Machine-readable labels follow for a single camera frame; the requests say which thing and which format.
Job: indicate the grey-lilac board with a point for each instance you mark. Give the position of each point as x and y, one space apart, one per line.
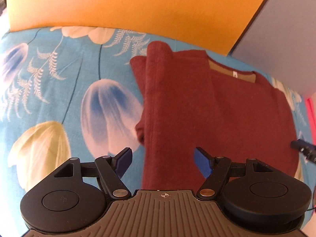
281 42

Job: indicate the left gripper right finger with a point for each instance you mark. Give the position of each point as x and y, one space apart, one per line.
253 195

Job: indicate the pink object at bed edge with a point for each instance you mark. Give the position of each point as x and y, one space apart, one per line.
311 117

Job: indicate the blue floral bed sheet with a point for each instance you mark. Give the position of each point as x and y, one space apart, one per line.
70 92

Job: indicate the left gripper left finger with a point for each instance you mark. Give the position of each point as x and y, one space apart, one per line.
76 195

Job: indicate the orange board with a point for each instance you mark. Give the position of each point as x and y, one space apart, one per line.
214 25

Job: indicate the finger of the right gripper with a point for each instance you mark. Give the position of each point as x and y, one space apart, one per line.
302 146

